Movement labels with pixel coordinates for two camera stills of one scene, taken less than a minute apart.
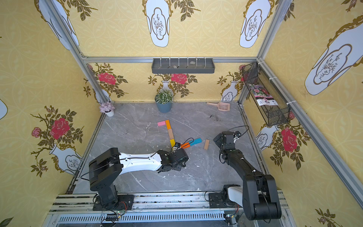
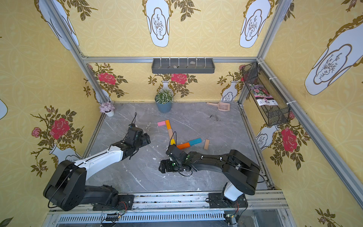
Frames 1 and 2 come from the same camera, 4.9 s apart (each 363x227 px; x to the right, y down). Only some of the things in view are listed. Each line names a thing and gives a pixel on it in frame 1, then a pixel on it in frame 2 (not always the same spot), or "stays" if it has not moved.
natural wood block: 171,135 stays
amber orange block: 168,125 stays
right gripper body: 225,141 -> 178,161
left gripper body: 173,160 -> 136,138
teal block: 193,142 stays
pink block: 161,123 stays
